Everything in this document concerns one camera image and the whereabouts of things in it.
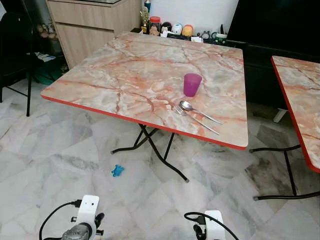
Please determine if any silver metal fork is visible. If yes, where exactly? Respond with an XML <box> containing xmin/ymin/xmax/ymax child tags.
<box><xmin>174</xmin><ymin>106</ymin><xmax>221</xmax><ymax>136</ymax></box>

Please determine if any small blue toy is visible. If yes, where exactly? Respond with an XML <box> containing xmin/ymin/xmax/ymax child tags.
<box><xmin>111</xmin><ymin>164</ymin><xmax>125</xmax><ymax>178</ymax></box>

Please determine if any silver metal spoon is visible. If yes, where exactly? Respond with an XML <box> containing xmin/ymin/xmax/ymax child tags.
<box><xmin>179</xmin><ymin>100</ymin><xmax>224</xmax><ymax>125</ymax></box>

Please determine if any purple plastic cup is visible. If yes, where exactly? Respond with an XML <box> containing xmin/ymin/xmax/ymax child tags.
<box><xmin>183</xmin><ymin>73</ymin><xmax>203</xmax><ymax>97</ymax></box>

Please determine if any marble pattern folding table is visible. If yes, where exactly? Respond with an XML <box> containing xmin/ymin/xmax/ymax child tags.
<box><xmin>40</xmin><ymin>31</ymin><xmax>249</xmax><ymax>183</ymax></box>
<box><xmin>249</xmin><ymin>55</ymin><xmax>320</xmax><ymax>201</ymax></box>

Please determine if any light wooden cabinet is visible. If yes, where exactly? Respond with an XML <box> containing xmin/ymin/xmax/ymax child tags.
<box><xmin>46</xmin><ymin>0</ymin><xmax>143</xmax><ymax>69</ymax></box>

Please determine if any black metal chair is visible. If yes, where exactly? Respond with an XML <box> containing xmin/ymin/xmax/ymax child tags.
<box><xmin>0</xmin><ymin>0</ymin><xmax>37</xmax><ymax>117</ymax></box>

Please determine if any orange yellow toy ball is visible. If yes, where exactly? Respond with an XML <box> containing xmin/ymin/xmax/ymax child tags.
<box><xmin>182</xmin><ymin>24</ymin><xmax>194</xmax><ymax>37</ymax></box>

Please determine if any white blue toy ball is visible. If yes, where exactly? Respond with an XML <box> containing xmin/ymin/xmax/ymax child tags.
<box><xmin>171</xmin><ymin>22</ymin><xmax>184</xmax><ymax>35</ymax></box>

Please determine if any red lid clear jar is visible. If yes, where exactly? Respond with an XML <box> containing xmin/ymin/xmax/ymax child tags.
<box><xmin>149</xmin><ymin>16</ymin><xmax>162</xmax><ymax>36</ymax></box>

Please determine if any dark toy ball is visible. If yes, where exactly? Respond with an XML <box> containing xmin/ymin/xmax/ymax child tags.
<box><xmin>161</xmin><ymin>21</ymin><xmax>173</xmax><ymax>34</ymax></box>

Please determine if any small gold trophy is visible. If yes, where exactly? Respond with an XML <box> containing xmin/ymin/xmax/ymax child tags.
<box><xmin>140</xmin><ymin>6</ymin><xmax>150</xmax><ymax>34</ymax></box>

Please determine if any black television screen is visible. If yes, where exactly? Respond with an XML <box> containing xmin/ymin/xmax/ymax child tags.
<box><xmin>226</xmin><ymin>0</ymin><xmax>320</xmax><ymax>50</ymax></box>

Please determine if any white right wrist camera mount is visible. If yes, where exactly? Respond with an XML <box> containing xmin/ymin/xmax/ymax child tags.
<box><xmin>202</xmin><ymin>210</ymin><xmax>226</xmax><ymax>240</ymax></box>

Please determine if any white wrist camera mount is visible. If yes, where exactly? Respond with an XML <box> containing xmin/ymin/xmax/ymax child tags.
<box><xmin>202</xmin><ymin>210</ymin><xmax>226</xmax><ymax>240</ymax></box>
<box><xmin>76</xmin><ymin>195</ymin><xmax>100</xmax><ymax>232</ymax></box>

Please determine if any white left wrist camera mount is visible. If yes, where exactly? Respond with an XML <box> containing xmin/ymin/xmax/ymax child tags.
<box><xmin>76</xmin><ymin>195</ymin><xmax>100</xmax><ymax>232</ymax></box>

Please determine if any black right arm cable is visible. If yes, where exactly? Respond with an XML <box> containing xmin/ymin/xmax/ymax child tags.
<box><xmin>184</xmin><ymin>212</ymin><xmax>241</xmax><ymax>240</ymax></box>

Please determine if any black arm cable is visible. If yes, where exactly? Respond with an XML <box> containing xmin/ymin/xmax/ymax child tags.
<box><xmin>39</xmin><ymin>200</ymin><xmax>82</xmax><ymax>240</ymax></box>
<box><xmin>184</xmin><ymin>212</ymin><xmax>241</xmax><ymax>240</ymax></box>

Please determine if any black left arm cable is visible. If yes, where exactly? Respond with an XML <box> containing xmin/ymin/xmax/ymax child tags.
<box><xmin>39</xmin><ymin>200</ymin><xmax>82</xmax><ymax>240</ymax></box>

